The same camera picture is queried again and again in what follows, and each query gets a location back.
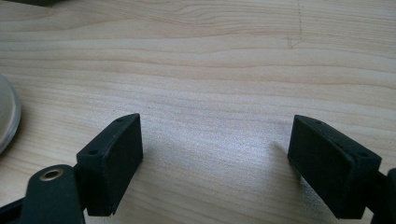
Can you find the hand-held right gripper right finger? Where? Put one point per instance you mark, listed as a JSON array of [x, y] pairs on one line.
[[333, 168]]

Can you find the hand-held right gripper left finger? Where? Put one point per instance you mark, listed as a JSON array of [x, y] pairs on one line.
[[107, 168]]

